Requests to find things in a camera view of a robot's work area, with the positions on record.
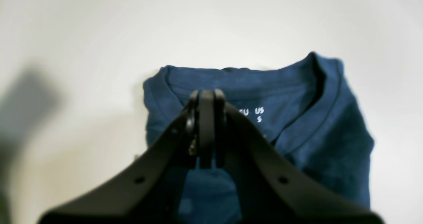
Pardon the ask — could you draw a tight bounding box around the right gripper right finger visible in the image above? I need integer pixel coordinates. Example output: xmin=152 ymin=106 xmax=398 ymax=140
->
xmin=207 ymin=90 xmax=383 ymax=224

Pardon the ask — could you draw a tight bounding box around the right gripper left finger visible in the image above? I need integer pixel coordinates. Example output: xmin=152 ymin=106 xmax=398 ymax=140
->
xmin=39 ymin=91 xmax=199 ymax=224

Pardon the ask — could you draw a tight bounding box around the blue T-shirt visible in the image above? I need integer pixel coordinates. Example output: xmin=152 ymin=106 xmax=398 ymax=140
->
xmin=143 ymin=52 xmax=374 ymax=209

